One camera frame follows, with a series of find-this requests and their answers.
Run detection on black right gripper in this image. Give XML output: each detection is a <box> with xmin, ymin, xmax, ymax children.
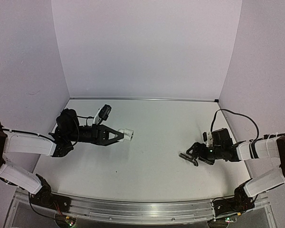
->
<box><xmin>186</xmin><ymin>142</ymin><xmax>223</xmax><ymax>163</ymax></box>

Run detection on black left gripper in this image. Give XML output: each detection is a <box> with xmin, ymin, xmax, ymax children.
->
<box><xmin>66</xmin><ymin>122</ymin><xmax>125</xmax><ymax>145</ymax></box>

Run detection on white PVC elbow fitting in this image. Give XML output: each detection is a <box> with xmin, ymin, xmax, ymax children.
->
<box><xmin>118</xmin><ymin>129</ymin><xmax>134</xmax><ymax>142</ymax></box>

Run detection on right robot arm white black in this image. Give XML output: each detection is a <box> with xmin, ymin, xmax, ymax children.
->
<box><xmin>179</xmin><ymin>128</ymin><xmax>285</xmax><ymax>198</ymax></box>

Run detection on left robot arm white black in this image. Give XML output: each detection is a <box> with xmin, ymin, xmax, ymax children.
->
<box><xmin>0</xmin><ymin>105</ymin><xmax>133</xmax><ymax>208</ymax></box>

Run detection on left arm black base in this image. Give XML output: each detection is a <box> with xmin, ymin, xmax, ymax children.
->
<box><xmin>29</xmin><ymin>174</ymin><xmax>71</xmax><ymax>213</ymax></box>

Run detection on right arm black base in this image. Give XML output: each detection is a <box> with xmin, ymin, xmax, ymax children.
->
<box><xmin>211</xmin><ymin>183</ymin><xmax>256</xmax><ymax>218</ymax></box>

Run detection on right circuit board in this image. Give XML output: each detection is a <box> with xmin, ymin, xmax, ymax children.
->
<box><xmin>225</xmin><ymin>216</ymin><xmax>238</xmax><ymax>223</ymax></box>

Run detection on circuit board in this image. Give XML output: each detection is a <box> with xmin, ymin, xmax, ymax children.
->
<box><xmin>55</xmin><ymin>214</ymin><xmax>76</xmax><ymax>228</ymax></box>
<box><xmin>225</xmin><ymin>216</ymin><xmax>238</xmax><ymax>223</ymax></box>

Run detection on left circuit board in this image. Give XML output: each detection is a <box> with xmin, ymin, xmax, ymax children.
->
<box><xmin>55</xmin><ymin>214</ymin><xmax>76</xmax><ymax>228</ymax></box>

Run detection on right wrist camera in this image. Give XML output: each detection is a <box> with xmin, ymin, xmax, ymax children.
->
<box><xmin>202</xmin><ymin>132</ymin><xmax>213</xmax><ymax>147</ymax></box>

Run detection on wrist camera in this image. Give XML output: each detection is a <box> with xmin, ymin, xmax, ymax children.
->
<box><xmin>93</xmin><ymin>104</ymin><xmax>112</xmax><ymax>124</ymax></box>
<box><xmin>202</xmin><ymin>132</ymin><xmax>213</xmax><ymax>147</ymax></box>

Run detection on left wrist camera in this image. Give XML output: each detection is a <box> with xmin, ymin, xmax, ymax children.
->
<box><xmin>93</xmin><ymin>104</ymin><xmax>112</xmax><ymax>124</ymax></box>

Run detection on right camera black cable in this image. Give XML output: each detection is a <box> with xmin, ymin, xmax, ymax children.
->
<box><xmin>210</xmin><ymin>109</ymin><xmax>259</xmax><ymax>141</ymax></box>

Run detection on camera black cable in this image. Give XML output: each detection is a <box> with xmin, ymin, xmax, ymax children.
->
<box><xmin>71</xmin><ymin>115</ymin><xmax>103</xmax><ymax>147</ymax></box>
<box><xmin>210</xmin><ymin>109</ymin><xmax>259</xmax><ymax>141</ymax></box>

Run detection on left camera black cable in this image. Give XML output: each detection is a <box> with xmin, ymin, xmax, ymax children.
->
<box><xmin>71</xmin><ymin>115</ymin><xmax>103</xmax><ymax>147</ymax></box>

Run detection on aluminium front rail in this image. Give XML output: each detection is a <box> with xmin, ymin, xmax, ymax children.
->
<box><xmin>11</xmin><ymin>190</ymin><xmax>274</xmax><ymax>224</ymax></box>

